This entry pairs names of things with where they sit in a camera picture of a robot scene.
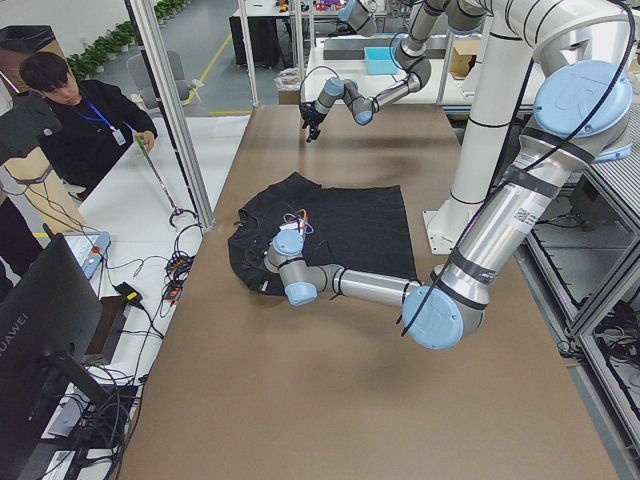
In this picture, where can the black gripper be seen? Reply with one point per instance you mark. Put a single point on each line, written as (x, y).
(312, 113)

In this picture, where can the black printed t-shirt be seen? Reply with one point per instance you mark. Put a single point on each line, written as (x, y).
(362, 229)

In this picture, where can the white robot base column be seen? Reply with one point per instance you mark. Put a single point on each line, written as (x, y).
(502, 75)

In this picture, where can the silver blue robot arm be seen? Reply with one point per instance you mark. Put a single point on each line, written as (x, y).
(408, 54)
(553, 98)

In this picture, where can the blue plastic bin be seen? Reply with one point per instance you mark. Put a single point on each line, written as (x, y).
(380, 61)

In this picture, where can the metal reacher grabber tool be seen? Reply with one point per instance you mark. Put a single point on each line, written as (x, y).
(178, 214)

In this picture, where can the cardboard box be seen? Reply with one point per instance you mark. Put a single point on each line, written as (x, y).
(464, 55)

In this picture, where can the black red power strip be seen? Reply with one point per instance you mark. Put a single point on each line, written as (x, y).
(177, 270)

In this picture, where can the seated person black jacket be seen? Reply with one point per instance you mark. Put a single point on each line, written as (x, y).
(99, 123)

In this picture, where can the black power adapter brick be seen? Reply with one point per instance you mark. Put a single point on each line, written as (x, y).
(132, 295)

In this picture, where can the blue grey teach pendant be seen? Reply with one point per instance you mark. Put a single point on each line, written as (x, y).
(89, 249)

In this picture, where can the black Huawei monitor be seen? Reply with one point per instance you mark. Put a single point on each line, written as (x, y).
(47, 323)

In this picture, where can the silver aluminium frame post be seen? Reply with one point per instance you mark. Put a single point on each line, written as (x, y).
(156, 60)

